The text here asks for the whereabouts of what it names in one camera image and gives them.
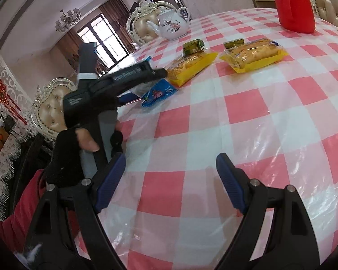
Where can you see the white floral teapot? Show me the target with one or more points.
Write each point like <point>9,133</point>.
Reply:
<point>171,24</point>

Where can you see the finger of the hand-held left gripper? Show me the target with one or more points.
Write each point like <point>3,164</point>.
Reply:
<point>126,99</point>
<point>138,73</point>

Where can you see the red thermos jug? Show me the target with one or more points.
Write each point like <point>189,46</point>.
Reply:
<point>293,4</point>

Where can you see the red knot wall decoration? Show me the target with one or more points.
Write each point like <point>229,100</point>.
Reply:
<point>1,90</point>

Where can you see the chandelier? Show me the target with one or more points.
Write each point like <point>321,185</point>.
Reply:
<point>67,19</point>

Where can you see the green snack packet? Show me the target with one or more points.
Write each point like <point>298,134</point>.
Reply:
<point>193,47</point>
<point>233,44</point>

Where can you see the person's left hand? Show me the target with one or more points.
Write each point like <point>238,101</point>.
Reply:
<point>67,157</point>

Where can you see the brown curtain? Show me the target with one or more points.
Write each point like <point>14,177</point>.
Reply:
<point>112,14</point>

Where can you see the yellow bread packet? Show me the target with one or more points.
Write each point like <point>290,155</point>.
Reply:
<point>253,54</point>

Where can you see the window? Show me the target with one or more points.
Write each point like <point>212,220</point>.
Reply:
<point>101,40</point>

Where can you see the yellow cracker packet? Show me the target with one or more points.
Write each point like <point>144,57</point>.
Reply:
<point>190,67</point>

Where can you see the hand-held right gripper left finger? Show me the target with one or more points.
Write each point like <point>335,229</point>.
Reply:
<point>112,180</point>

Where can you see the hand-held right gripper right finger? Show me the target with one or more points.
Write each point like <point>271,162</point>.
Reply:
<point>231,182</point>

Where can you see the blue snack packet cartoon print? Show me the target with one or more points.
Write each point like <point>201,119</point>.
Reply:
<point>157,91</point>

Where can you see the floral lace cloth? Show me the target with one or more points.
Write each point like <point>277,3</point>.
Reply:
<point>2,168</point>

